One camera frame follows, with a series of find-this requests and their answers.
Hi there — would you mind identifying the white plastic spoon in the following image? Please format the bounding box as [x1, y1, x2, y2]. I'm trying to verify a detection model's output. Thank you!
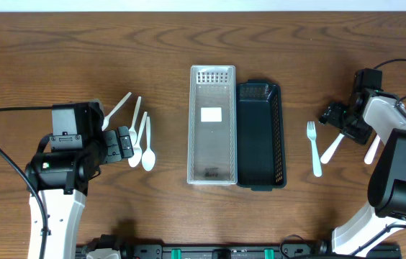
[101, 92, 132, 131]
[128, 112, 148, 168]
[141, 117, 156, 171]
[129, 96, 142, 145]

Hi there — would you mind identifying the white plastic fork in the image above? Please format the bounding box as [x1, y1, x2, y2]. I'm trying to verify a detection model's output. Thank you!
[307, 121, 322, 178]
[320, 133, 344, 164]

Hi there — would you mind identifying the white plastic utensil pinkish handle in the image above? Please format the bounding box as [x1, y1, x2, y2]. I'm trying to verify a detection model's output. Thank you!
[364, 135, 381, 165]

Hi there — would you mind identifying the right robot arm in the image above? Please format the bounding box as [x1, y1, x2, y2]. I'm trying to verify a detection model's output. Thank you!
[320, 90, 406, 258]

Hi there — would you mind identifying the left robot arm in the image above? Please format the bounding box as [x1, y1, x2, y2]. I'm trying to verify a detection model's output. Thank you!
[25, 126, 134, 258]

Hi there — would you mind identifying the black plastic basket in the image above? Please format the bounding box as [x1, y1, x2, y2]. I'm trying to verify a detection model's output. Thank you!
[236, 79, 287, 191]

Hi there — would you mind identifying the white label in basket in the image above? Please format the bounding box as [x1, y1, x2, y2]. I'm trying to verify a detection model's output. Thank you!
[200, 107, 222, 122]

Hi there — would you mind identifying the clear plastic basket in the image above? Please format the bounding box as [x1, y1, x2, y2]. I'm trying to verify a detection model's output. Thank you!
[187, 65, 238, 186]

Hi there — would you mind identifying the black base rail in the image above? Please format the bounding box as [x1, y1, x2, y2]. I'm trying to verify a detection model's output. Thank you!
[75, 234, 402, 259]

